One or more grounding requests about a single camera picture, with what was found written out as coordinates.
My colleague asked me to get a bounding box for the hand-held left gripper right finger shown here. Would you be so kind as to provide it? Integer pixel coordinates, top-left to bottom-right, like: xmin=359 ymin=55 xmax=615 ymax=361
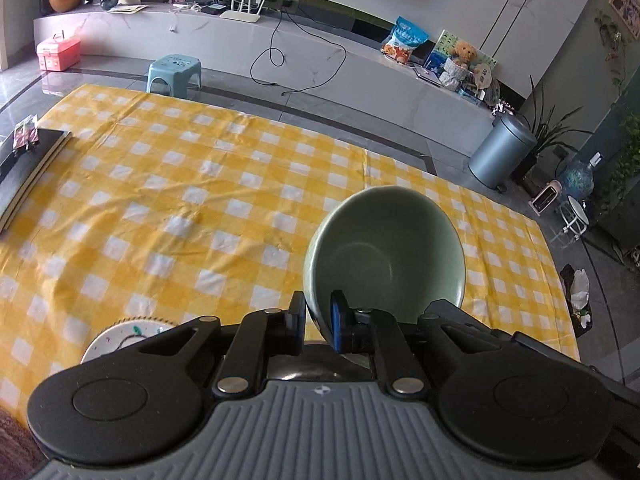
xmin=330 ymin=289 xmax=512 ymax=396

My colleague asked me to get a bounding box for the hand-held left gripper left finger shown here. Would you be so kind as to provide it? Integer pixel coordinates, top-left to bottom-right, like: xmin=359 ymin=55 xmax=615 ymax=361
xmin=134 ymin=291 xmax=307 ymax=396

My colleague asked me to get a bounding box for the green ceramic bowl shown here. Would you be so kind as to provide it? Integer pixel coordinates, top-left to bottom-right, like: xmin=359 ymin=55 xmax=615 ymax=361
xmin=302 ymin=186 xmax=468 ymax=346

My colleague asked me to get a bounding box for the white plate with painted vine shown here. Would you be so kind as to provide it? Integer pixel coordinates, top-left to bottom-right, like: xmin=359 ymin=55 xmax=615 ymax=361
xmin=80 ymin=319 xmax=177 ymax=366

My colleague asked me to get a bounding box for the dark tissue basket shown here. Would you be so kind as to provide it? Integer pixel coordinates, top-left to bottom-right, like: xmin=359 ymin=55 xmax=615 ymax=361
xmin=560 ymin=263 xmax=594 ymax=339

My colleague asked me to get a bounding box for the yellow checkered tablecloth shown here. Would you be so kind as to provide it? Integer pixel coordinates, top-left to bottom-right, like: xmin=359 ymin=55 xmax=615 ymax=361
xmin=0 ymin=84 xmax=582 ymax=423

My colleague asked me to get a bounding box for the white round stool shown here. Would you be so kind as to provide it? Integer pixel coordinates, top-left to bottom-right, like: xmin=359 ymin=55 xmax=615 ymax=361
xmin=557 ymin=199 xmax=592 ymax=249

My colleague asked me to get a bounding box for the small pink heater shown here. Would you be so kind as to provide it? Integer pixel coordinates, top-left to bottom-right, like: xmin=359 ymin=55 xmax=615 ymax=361
xmin=531 ymin=180 xmax=563 ymax=216

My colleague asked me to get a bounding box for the blue water jug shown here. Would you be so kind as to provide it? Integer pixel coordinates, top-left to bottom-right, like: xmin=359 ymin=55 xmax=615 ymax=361
xmin=559 ymin=152 xmax=601 ymax=202

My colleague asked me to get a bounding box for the leafy green plant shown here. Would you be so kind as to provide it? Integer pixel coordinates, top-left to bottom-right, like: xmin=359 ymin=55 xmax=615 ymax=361
xmin=600 ymin=112 xmax=640 ymax=211

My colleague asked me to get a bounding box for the grey metal trash can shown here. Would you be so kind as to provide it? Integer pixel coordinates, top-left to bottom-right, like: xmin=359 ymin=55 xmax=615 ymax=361
xmin=468 ymin=111 xmax=538 ymax=192

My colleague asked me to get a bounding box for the long-leaf potted plant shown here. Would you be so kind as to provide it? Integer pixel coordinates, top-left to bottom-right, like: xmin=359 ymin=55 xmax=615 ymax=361
xmin=520 ymin=77 xmax=596 ymax=182

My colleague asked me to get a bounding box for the light blue plastic stool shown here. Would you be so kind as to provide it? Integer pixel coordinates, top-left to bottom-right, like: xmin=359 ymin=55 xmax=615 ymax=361
xmin=147 ymin=54 xmax=202 ymax=97

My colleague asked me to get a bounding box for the blue snack bag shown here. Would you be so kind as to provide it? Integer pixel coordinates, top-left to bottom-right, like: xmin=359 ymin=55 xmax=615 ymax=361
xmin=381 ymin=16 xmax=430 ymax=64

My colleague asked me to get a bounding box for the brown teddy bear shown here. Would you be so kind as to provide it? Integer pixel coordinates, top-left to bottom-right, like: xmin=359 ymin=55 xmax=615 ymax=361
xmin=448 ymin=42 xmax=477 ymax=69

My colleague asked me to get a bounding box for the black notebook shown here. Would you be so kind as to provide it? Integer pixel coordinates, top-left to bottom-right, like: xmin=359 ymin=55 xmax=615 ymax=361
xmin=0 ymin=131 xmax=74 ymax=235
xmin=0 ymin=128 xmax=67 ymax=183

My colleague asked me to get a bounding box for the green picture board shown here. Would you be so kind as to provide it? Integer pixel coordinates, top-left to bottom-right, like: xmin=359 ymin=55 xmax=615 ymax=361
xmin=432 ymin=30 xmax=499 ymax=69

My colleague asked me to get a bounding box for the white router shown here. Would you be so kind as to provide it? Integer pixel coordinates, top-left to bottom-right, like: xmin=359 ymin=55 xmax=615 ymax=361
xmin=220 ymin=0 xmax=271 ymax=25

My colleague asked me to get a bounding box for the pink snack packet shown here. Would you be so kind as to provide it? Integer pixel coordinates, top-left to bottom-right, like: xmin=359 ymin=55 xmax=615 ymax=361
xmin=12 ymin=115 xmax=40 ymax=154

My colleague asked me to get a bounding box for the climbing vine plant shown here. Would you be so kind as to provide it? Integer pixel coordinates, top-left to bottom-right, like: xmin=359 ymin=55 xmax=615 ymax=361
xmin=594 ymin=7 xmax=633 ymax=106

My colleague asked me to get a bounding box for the pink storage box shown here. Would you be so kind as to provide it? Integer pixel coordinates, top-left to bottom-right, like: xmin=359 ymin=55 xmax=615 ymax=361
xmin=36 ymin=31 xmax=82 ymax=73

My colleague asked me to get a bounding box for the black cable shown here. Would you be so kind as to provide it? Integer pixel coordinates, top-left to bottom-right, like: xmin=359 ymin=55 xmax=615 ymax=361
xmin=250 ymin=12 xmax=348 ymax=97

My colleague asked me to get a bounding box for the framed wall picture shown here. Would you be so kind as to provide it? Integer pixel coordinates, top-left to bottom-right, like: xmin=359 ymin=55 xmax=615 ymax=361
xmin=609 ymin=0 xmax=640 ymax=39

